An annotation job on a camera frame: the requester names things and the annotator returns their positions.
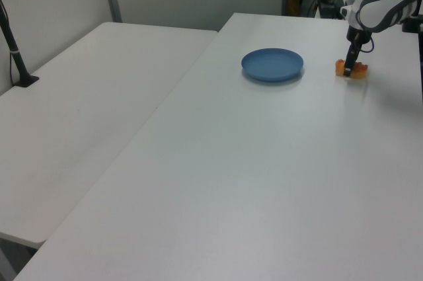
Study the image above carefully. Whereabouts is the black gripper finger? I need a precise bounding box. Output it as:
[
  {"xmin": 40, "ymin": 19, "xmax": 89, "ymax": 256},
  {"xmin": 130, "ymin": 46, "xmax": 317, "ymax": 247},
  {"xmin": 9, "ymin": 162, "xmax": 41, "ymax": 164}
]
[
  {"xmin": 354, "ymin": 42, "xmax": 364, "ymax": 67},
  {"xmin": 343, "ymin": 41, "xmax": 358, "ymax": 78}
]

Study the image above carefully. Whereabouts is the white and dark gripper body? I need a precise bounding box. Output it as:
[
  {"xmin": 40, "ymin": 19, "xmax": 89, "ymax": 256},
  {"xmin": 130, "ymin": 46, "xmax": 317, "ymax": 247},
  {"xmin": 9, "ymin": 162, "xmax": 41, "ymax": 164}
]
[{"xmin": 340, "ymin": 3, "xmax": 373, "ymax": 46}]

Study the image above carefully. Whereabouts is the orange glazed bread roll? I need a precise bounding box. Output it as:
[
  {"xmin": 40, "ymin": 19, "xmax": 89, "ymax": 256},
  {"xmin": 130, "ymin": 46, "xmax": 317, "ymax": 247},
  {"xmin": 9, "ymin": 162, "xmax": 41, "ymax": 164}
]
[{"xmin": 334, "ymin": 58, "xmax": 369, "ymax": 79}]

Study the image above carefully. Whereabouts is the black background equipment box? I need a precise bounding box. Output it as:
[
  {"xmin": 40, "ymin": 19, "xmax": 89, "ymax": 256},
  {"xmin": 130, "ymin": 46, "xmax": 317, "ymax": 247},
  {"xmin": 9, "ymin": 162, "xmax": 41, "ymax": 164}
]
[{"xmin": 316, "ymin": 0, "xmax": 344, "ymax": 20}]

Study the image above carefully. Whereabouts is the round blue plate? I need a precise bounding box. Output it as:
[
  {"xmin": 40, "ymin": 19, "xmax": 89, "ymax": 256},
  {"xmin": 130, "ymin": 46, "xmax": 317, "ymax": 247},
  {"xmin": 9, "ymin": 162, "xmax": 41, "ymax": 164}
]
[{"xmin": 241, "ymin": 48, "xmax": 305, "ymax": 84}]

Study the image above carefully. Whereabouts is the white side table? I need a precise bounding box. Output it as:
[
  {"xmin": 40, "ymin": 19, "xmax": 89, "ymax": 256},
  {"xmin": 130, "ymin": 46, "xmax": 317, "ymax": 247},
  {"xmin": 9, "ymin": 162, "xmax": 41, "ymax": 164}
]
[{"xmin": 0, "ymin": 21, "xmax": 219, "ymax": 249}]

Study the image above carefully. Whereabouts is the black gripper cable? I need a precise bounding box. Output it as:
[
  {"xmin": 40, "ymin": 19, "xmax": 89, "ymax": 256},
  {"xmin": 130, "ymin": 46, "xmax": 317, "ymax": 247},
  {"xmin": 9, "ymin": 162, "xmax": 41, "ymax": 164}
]
[{"xmin": 360, "ymin": 33, "xmax": 375, "ymax": 54}]

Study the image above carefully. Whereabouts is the black camera stand base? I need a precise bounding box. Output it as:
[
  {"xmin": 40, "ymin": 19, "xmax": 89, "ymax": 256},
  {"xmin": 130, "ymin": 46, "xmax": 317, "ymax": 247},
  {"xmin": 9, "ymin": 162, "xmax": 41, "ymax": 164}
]
[{"xmin": 401, "ymin": 15, "xmax": 423, "ymax": 34}]

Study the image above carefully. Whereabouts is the black pole camera stand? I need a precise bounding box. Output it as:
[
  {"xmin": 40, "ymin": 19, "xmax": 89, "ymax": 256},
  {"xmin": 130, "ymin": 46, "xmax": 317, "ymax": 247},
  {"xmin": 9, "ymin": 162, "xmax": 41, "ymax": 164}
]
[{"xmin": 0, "ymin": 0, "xmax": 40, "ymax": 88}]

